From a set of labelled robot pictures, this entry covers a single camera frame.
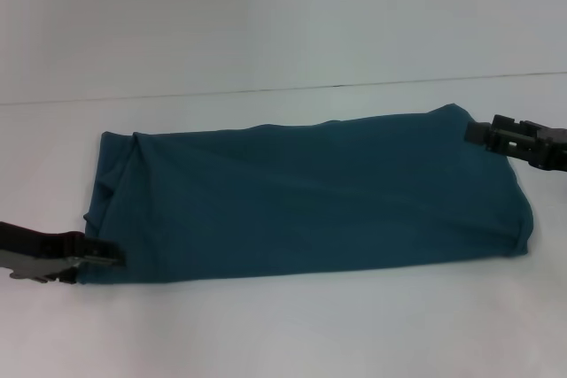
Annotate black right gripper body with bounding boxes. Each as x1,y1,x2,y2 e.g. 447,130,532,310
520,119,567,173

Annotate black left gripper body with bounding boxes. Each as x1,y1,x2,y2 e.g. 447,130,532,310
0,220,86,284

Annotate teal t-shirt with FREE print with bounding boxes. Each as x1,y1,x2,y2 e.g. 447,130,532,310
82,104,537,286

